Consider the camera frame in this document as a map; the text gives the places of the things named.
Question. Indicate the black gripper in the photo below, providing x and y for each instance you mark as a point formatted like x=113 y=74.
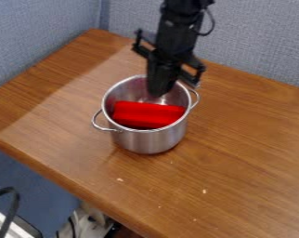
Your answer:
x=168 y=52

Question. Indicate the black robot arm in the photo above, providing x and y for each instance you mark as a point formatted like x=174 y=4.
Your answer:
x=188 y=8

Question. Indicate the red rectangular block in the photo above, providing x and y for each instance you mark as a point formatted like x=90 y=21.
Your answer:
x=145 y=115

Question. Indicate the white equipment under table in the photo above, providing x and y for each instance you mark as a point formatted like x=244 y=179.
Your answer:
x=86 y=223

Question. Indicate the black chair frame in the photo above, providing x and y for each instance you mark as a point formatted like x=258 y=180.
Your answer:
x=13 y=226

